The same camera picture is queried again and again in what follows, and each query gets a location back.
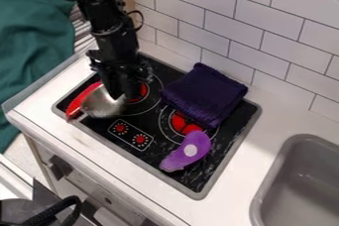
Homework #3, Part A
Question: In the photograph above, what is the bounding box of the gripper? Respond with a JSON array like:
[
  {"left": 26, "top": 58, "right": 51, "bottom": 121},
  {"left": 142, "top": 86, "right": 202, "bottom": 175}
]
[{"left": 84, "top": 49, "right": 156, "bottom": 105}]

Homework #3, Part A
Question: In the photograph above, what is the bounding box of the silver pot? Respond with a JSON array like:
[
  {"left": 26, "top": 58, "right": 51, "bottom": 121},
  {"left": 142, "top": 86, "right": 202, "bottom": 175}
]
[{"left": 80, "top": 83, "right": 130, "bottom": 119}]

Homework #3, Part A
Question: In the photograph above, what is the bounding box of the red toy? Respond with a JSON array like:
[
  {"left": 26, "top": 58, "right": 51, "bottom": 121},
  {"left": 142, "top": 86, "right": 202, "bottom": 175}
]
[{"left": 64, "top": 81, "right": 104, "bottom": 123}]

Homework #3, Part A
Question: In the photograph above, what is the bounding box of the toy stove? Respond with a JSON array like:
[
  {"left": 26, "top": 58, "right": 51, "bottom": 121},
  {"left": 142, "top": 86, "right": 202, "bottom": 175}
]
[{"left": 50, "top": 51, "right": 264, "bottom": 201}]

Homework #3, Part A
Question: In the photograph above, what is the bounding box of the purple cloth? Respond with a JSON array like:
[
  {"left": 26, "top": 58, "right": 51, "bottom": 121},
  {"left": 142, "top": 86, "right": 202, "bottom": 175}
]
[{"left": 159, "top": 61, "right": 250, "bottom": 130}]

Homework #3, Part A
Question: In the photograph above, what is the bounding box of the green cloth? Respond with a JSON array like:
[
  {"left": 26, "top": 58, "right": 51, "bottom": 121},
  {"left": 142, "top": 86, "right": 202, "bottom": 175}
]
[{"left": 0, "top": 0, "right": 77, "bottom": 155}]

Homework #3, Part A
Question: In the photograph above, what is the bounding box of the purple toy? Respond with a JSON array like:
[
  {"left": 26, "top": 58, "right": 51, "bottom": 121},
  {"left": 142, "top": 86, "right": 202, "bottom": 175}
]
[{"left": 157, "top": 130, "right": 214, "bottom": 173}]

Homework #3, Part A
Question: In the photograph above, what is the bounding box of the toy sink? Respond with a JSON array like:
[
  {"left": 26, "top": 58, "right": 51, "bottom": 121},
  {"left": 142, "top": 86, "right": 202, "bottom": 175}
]
[{"left": 247, "top": 133, "right": 339, "bottom": 226}]

